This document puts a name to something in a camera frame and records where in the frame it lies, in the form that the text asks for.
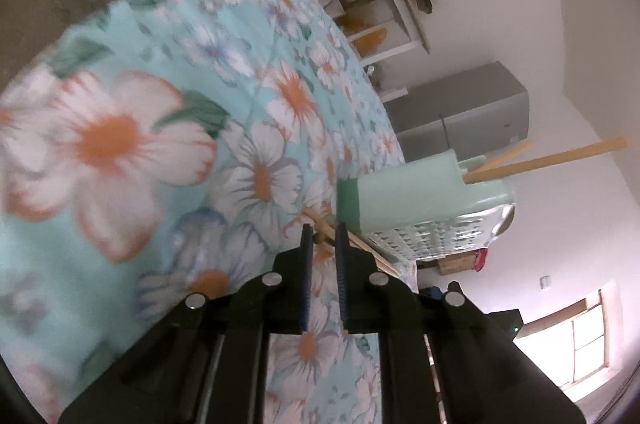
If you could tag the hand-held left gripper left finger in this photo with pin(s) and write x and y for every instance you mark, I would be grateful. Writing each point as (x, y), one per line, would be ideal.
(307, 284)

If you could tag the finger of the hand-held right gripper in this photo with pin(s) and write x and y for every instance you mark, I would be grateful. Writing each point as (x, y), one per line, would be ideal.
(434, 292)

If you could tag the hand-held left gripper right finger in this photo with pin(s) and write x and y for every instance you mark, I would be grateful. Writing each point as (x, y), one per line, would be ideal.
(341, 284)

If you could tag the mint green utensil basket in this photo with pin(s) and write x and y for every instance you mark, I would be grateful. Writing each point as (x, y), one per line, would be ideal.
(410, 199)

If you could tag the printed cardboard box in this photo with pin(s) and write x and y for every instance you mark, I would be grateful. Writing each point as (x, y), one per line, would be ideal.
(447, 261)

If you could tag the red plastic bag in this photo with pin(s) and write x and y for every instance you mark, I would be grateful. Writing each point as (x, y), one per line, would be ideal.
(482, 259)

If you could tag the window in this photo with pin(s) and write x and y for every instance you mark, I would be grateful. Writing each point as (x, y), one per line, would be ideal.
(580, 339)

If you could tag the grey refrigerator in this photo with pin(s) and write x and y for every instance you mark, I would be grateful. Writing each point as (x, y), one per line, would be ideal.
(465, 109)

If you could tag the floral blue blanket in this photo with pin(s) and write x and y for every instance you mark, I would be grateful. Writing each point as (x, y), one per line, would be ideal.
(125, 129)

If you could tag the white wall switch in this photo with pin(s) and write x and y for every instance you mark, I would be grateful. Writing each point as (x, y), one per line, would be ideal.
(547, 282)

